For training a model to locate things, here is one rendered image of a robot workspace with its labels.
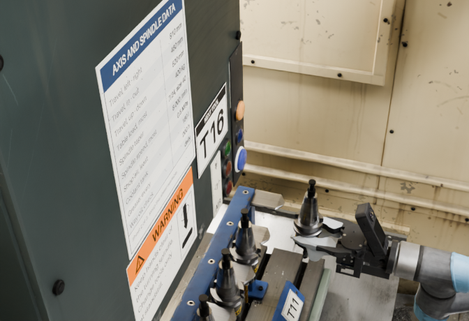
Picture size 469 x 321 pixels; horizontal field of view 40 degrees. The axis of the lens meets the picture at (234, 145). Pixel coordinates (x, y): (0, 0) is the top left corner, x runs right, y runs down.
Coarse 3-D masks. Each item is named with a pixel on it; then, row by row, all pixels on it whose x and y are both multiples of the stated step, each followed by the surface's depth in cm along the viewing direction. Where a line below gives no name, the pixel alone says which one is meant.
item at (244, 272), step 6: (234, 264) 127; (240, 264) 127; (246, 264) 127; (234, 270) 126; (240, 270) 126; (246, 270) 126; (252, 270) 126; (216, 276) 125; (240, 276) 124; (246, 276) 124; (252, 276) 125; (246, 282) 123
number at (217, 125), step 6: (222, 108) 76; (216, 114) 74; (222, 114) 76; (216, 120) 75; (222, 120) 77; (210, 126) 73; (216, 126) 75; (222, 126) 77; (210, 132) 73; (216, 132) 76; (222, 132) 78; (210, 138) 74; (216, 138) 76; (210, 144) 74; (210, 150) 74
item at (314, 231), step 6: (294, 222) 135; (318, 222) 134; (294, 228) 136; (300, 228) 134; (306, 228) 133; (312, 228) 133; (318, 228) 133; (300, 234) 134; (306, 234) 134; (312, 234) 134; (318, 234) 135
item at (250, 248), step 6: (240, 222) 125; (240, 228) 124; (246, 228) 124; (252, 228) 126; (240, 234) 125; (246, 234) 125; (252, 234) 126; (240, 240) 126; (246, 240) 125; (252, 240) 126; (234, 246) 128; (240, 246) 126; (246, 246) 126; (252, 246) 127; (240, 252) 127; (246, 252) 127; (252, 252) 127
